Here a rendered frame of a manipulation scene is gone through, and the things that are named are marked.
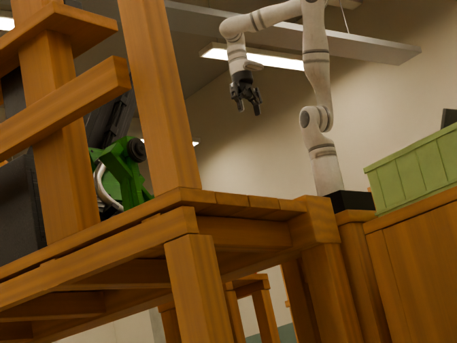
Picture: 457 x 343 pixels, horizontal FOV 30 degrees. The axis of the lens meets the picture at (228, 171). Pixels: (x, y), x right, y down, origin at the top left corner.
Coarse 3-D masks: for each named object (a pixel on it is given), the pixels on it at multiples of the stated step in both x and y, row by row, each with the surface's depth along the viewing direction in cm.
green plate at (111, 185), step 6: (90, 150) 287; (96, 150) 289; (102, 150) 291; (90, 156) 285; (96, 156) 287; (90, 162) 285; (108, 174) 286; (102, 180) 282; (108, 180) 284; (114, 180) 286; (108, 186) 282; (114, 186) 284; (108, 192) 280; (114, 192) 283; (120, 192) 285; (114, 198) 281; (120, 198) 283
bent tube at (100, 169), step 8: (96, 160) 283; (96, 168) 280; (104, 168) 280; (96, 176) 275; (96, 184) 273; (96, 192) 273; (104, 192) 273; (104, 200) 273; (112, 200) 273; (120, 208) 274
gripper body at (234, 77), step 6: (240, 72) 295; (246, 72) 295; (234, 78) 296; (240, 78) 294; (246, 78) 294; (252, 78) 296; (240, 84) 294; (246, 84) 297; (240, 90) 294; (246, 96) 295
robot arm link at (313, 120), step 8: (304, 112) 291; (312, 112) 289; (320, 112) 290; (304, 120) 291; (312, 120) 288; (320, 120) 289; (304, 128) 291; (312, 128) 288; (320, 128) 291; (304, 136) 292; (312, 136) 288; (320, 136) 287; (312, 144) 288; (320, 144) 287; (328, 144) 287
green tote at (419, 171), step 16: (448, 128) 238; (416, 144) 247; (432, 144) 243; (448, 144) 238; (384, 160) 256; (400, 160) 252; (416, 160) 247; (432, 160) 243; (448, 160) 238; (368, 176) 262; (384, 176) 257; (400, 176) 252; (416, 176) 247; (432, 176) 243; (448, 176) 238; (384, 192) 257; (400, 192) 252; (416, 192) 247; (432, 192) 242; (384, 208) 257; (400, 208) 252
